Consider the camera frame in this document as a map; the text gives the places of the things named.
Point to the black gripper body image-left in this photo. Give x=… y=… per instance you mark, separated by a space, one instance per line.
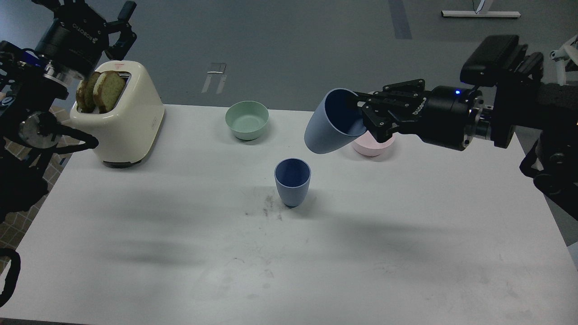
x=76 y=39

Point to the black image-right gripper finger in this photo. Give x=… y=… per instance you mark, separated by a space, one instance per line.
x=410 y=93
x=383 y=121

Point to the white desk foot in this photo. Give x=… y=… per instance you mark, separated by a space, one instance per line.
x=481 y=10

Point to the cream white toaster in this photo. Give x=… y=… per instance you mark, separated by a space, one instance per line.
x=127 y=133

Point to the right toast slice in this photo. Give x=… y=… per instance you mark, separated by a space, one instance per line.
x=107 y=90

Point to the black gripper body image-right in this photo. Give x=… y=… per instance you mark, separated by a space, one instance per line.
x=447 y=117

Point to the left toast slice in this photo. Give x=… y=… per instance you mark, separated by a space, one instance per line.
x=84 y=93

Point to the toast slice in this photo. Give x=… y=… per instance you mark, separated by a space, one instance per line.
x=84 y=93
x=107 y=90

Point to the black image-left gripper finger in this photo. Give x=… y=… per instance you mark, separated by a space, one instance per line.
x=126 y=37
x=52 y=5

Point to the white chair frame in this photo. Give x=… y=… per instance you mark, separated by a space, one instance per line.
x=566 y=59

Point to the checkered beige cloth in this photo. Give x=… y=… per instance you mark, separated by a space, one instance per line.
x=16 y=224

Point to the blue cup image-right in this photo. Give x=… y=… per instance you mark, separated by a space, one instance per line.
x=336 y=122

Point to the green bowl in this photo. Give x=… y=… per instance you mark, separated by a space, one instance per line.
x=247 y=120

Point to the blue cup image-left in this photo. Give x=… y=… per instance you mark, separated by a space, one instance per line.
x=292 y=177

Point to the pink bowl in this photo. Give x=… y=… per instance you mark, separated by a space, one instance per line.
x=366 y=145

